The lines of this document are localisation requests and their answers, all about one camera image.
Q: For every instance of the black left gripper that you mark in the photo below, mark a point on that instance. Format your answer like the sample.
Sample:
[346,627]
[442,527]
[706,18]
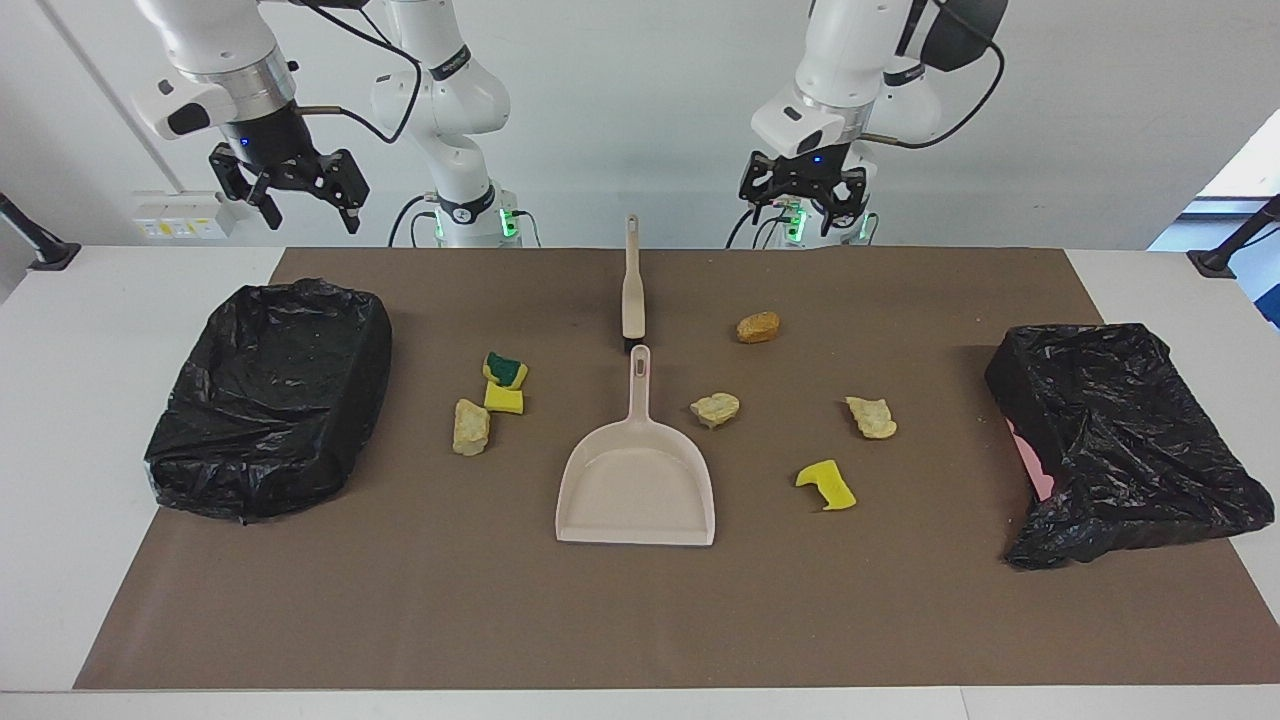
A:
[808,170]

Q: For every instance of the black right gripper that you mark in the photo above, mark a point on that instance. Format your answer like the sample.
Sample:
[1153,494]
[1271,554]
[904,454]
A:
[270,140]

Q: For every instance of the brown bread roll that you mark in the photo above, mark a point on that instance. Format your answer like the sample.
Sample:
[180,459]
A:
[758,327]

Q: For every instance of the beige hand brush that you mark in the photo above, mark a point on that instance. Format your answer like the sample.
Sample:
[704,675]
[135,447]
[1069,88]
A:
[633,300]

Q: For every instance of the toy croissant piece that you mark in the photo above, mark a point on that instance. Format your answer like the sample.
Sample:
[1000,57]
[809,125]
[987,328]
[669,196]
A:
[872,418]
[715,409]

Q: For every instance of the green and yellow sponge piece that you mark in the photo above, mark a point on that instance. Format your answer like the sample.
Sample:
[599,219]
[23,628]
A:
[507,369]

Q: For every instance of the small square yellow sponge piece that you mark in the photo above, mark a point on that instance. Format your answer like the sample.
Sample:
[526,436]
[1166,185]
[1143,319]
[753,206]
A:
[504,399]

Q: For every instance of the pale bread chunk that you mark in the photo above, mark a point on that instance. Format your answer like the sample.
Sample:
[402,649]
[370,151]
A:
[471,427]

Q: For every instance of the notched yellow sponge piece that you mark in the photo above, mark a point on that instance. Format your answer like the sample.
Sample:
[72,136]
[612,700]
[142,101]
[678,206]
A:
[828,487]

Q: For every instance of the beige plastic dustpan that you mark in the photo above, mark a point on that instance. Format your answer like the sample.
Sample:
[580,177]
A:
[636,480]

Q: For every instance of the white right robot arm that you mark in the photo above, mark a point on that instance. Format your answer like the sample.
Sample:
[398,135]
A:
[450,100]

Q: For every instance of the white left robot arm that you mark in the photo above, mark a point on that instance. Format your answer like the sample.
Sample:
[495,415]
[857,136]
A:
[850,40]

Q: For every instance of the bin fully wrapped black bag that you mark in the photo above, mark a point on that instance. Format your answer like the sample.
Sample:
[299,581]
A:
[270,400]

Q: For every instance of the pink bin with black bag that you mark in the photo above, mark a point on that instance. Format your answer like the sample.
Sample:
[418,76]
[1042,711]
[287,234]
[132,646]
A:
[1120,440]

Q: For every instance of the brown table mat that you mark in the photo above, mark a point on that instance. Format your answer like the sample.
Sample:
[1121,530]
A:
[640,610]

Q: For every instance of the white wall socket strip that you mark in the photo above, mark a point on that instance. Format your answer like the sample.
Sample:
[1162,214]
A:
[180,215]

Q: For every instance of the white wall conduit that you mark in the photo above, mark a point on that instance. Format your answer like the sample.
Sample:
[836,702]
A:
[110,95]

